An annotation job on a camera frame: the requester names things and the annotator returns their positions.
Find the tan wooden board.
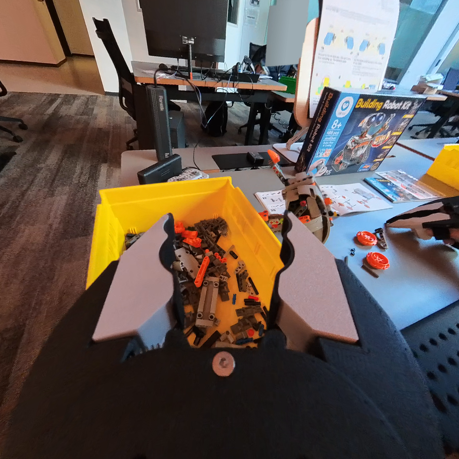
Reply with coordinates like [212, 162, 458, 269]
[293, 17, 320, 119]

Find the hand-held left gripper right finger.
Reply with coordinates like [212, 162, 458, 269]
[267, 211, 360, 354]

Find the orange perforated beam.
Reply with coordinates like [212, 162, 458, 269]
[194, 255, 211, 287]

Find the black perforated chair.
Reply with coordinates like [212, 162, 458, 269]
[400, 303, 459, 452]

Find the open instruction booklet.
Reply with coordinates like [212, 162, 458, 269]
[254, 183, 393, 217]

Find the grey orange toy robot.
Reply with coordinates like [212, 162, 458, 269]
[258, 149, 339, 244]

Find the grey panel plate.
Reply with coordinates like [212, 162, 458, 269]
[195, 276, 220, 328]

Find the black upright device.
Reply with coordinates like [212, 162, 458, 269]
[145, 84, 173, 161]

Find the pile of dark building parts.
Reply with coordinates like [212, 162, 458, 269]
[124, 217, 269, 348]

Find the black flat case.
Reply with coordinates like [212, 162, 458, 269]
[212, 151, 295, 171]

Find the black computer tower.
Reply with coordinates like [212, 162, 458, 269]
[169, 110, 187, 149]

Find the blue robot kit box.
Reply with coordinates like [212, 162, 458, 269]
[295, 86, 427, 177]

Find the black computer monitor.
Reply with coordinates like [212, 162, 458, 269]
[139, 0, 229, 81]

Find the grey control hub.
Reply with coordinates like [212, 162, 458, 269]
[167, 168, 209, 183]

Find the wooden side desk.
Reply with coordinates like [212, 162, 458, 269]
[131, 61, 287, 146]

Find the white instruction poster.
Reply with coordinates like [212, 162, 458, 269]
[309, 0, 400, 119]

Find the black backpack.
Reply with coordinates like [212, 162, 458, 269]
[201, 102, 229, 137]

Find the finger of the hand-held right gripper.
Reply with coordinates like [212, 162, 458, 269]
[385, 197, 447, 226]
[389, 211, 453, 241]

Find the yellow plastic parts bin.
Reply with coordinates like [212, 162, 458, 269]
[86, 176, 285, 350]

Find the sticker sheet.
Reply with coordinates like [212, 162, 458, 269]
[375, 169, 447, 199]

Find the black office chair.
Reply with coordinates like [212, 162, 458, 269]
[93, 17, 181, 151]

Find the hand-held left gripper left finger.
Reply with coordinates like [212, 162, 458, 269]
[92, 213, 186, 351]

